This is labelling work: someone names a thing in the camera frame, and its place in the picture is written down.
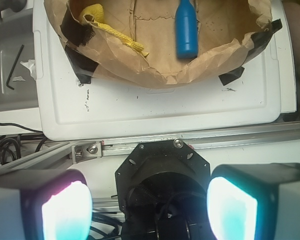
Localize brown paper bag tray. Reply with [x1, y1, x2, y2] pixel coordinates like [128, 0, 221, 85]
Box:
[43, 0, 282, 89]

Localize aluminium extrusion rail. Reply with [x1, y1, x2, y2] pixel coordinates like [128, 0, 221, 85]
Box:
[0, 121, 300, 172]

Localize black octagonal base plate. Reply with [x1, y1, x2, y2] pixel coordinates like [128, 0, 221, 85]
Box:
[114, 152, 214, 240]

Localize yellow knitted cloth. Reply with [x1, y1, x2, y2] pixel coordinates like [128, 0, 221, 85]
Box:
[78, 3, 149, 57]

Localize crumpled white paper scrap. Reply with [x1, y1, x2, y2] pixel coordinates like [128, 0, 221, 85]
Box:
[12, 59, 37, 82]

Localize grey plastic tray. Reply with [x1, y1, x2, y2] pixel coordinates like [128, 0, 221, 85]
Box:
[0, 9, 38, 112]

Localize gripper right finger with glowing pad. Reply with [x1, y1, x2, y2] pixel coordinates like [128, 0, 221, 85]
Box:
[206, 163, 300, 240]

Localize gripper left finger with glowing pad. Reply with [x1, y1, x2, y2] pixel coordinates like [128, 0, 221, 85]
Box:
[0, 169, 93, 240]

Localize black cables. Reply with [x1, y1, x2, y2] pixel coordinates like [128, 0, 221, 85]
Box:
[0, 117, 50, 171]

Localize blue plastic bottle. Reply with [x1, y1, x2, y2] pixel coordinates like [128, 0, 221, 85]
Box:
[175, 0, 199, 59]

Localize black hex key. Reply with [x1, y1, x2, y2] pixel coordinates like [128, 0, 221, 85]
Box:
[5, 44, 24, 90]

